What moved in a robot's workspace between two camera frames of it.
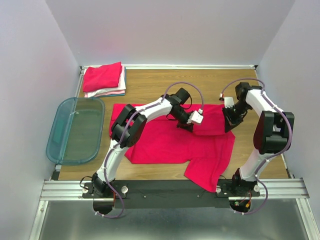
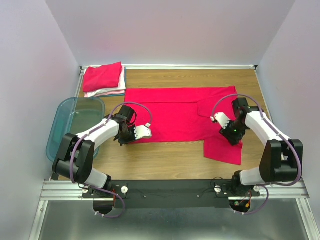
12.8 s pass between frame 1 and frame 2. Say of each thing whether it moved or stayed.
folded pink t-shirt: stayed
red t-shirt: moved
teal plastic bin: stayed
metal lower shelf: stayed
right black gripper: moved
